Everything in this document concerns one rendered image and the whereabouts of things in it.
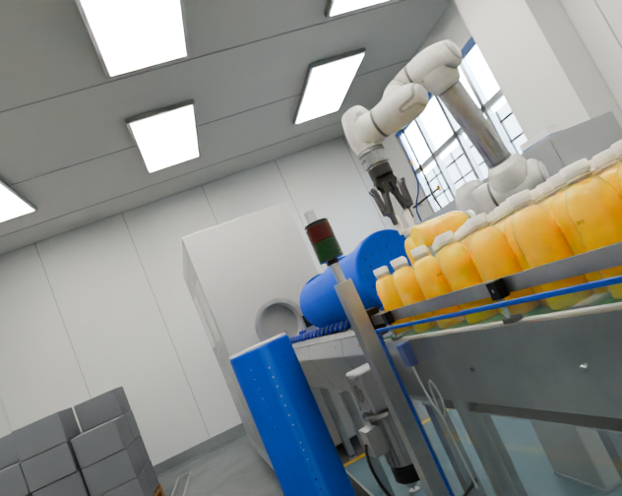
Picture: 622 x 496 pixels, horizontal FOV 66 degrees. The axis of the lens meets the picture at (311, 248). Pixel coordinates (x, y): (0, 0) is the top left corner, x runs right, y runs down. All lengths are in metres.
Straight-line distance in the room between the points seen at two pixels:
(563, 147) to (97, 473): 4.31
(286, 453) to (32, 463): 3.12
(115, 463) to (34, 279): 3.17
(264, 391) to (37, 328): 5.22
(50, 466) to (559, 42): 5.34
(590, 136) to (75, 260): 5.98
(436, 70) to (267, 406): 1.53
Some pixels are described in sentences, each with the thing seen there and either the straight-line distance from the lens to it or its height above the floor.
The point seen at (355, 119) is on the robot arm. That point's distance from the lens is 1.59.
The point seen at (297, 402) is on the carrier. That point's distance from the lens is 2.12.
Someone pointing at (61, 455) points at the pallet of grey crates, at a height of 0.84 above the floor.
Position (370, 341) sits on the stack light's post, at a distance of 1.14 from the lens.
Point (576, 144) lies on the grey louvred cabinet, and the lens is 3.24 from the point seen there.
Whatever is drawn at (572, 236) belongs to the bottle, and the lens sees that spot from 0.85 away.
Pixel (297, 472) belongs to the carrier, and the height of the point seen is 0.49.
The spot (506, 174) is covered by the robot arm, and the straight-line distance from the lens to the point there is 2.10.
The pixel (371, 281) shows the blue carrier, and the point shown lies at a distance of 1.65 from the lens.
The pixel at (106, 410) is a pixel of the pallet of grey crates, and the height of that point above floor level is 1.02.
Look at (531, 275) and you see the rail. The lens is 0.87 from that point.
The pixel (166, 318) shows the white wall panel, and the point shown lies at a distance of 6.70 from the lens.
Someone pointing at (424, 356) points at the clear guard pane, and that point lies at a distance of 1.15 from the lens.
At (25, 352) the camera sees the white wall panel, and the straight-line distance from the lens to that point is 7.07.
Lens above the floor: 1.06
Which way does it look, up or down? 7 degrees up
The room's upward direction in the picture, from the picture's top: 24 degrees counter-clockwise
